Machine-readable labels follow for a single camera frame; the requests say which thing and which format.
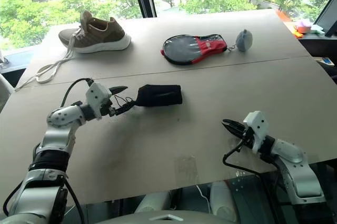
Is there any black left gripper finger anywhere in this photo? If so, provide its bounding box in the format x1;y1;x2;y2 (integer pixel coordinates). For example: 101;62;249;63
115;103;136;115
110;85;129;95

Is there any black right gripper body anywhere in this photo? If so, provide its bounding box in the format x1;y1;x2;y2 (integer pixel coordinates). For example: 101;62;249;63
240;127;255;149

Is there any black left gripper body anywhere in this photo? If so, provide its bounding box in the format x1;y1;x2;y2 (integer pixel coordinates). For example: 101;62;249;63
101;99;118;117

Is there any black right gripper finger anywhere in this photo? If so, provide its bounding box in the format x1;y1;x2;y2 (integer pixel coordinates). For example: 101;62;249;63
222;119;246;131
223;124;245;139

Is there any black cloth pouch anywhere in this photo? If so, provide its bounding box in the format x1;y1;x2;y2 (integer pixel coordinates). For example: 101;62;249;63
114;84;183;109

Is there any brown sneaker with white laces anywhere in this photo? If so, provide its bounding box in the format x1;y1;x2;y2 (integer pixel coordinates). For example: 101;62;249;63
15;10;132;92

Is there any white rounded robot leg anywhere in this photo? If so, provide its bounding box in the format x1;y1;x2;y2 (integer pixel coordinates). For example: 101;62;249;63
210;180;238;222
134;190;172;215

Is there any black and red racket case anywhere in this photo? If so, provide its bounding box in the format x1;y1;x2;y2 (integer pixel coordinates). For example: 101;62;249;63
160;33;228;66

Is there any grey robot torso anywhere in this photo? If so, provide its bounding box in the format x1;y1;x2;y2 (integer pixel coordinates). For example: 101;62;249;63
96;209;213;224

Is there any pink bowl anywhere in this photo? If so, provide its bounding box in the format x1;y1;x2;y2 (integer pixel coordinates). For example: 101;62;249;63
294;22;313;34

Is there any orange paper item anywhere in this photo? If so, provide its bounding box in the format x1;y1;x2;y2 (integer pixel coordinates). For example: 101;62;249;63
275;8;301;39

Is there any dark monitor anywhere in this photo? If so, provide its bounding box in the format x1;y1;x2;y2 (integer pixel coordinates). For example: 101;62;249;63
313;0;337;38

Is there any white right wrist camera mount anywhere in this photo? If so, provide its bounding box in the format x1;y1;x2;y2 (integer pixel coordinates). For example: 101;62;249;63
242;111;270;154

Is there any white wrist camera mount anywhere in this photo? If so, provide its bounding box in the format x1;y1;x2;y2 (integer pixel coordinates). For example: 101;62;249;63
86;82;113;118
242;111;270;154

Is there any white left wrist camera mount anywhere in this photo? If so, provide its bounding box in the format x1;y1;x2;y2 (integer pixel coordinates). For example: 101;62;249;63
86;82;113;118

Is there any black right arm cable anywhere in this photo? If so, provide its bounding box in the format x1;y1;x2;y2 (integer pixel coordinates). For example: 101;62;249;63
222;139;281;185

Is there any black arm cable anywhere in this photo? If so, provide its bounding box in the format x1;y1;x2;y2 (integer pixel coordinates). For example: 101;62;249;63
60;77;94;109
222;139;281;185

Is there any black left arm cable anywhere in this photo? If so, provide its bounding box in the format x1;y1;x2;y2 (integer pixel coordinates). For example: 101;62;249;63
60;77;94;109

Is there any thin white cable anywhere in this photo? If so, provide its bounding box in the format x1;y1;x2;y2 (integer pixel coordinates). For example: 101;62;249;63
195;184;212;212

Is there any grey plush keychain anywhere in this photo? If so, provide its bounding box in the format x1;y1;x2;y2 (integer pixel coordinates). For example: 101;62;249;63
226;27;254;53

